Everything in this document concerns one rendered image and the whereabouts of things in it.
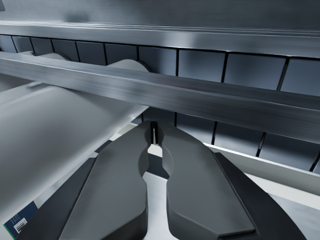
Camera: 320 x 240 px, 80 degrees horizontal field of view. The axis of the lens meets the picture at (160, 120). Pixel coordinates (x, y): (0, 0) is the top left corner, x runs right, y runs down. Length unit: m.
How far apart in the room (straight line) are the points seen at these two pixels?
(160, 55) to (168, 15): 0.06
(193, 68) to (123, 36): 0.07
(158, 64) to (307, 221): 0.25
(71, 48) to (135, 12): 0.08
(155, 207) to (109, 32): 0.23
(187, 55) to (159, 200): 0.20
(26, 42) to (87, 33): 0.10
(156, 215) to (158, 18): 0.26
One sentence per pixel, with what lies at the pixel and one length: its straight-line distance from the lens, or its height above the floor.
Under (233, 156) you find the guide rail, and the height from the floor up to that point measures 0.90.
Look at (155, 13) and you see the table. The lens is 0.23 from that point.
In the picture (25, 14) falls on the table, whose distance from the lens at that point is 0.38.
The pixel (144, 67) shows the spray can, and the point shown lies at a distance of 0.17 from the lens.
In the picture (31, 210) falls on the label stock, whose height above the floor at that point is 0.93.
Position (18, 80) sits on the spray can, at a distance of 0.21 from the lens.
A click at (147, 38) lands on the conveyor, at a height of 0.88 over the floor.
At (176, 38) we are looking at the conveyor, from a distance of 0.17.
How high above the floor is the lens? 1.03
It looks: 50 degrees down
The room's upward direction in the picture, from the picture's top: 135 degrees counter-clockwise
